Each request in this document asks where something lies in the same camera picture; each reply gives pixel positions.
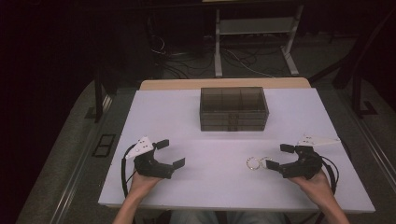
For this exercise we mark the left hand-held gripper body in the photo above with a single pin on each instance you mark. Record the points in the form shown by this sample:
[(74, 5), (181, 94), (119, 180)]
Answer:
[(151, 168)]

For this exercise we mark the person's left hand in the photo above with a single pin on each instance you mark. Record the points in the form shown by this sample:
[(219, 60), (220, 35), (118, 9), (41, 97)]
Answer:
[(141, 185)]

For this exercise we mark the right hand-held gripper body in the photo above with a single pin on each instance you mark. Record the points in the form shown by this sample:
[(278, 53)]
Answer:
[(306, 163)]

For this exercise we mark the person's right hand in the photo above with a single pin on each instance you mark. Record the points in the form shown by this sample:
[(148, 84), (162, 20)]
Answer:
[(317, 186)]

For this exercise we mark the metal floor rail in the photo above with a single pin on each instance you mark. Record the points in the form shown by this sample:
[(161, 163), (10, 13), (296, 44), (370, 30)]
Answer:
[(370, 137), (76, 174)]

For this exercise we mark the smoky acrylic compartment drawer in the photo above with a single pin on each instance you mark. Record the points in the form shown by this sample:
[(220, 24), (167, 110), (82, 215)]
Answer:
[(218, 114)]

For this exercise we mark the grey metal stand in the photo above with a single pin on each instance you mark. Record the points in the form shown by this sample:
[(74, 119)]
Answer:
[(255, 25)]

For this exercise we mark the black angled stand frame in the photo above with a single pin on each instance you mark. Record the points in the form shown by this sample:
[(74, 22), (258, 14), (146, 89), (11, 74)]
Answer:
[(356, 71)]

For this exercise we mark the black floor outlet frame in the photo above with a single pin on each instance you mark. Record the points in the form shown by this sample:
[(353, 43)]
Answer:
[(104, 145)]

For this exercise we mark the black stand leg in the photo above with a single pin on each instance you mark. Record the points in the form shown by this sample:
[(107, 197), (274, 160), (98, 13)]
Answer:
[(99, 93)]

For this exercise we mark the smoky acrylic drawer box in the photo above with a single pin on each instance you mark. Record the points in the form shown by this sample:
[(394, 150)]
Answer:
[(233, 102)]

